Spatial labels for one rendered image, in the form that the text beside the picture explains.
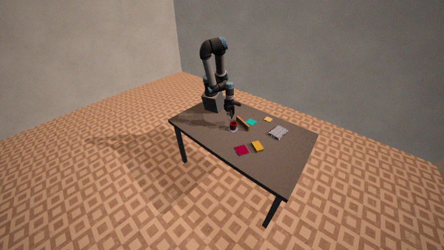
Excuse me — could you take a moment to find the dark red flat square pad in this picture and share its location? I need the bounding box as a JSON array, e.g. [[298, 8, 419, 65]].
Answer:
[[234, 145, 249, 156]]

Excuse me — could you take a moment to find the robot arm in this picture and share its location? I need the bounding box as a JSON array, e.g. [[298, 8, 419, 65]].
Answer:
[[200, 37, 234, 100]]

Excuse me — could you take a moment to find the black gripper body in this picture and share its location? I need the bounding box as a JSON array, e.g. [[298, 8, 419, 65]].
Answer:
[[224, 99, 234, 112]]

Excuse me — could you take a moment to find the red cup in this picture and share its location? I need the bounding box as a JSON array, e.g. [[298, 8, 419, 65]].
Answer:
[[230, 121, 237, 131]]

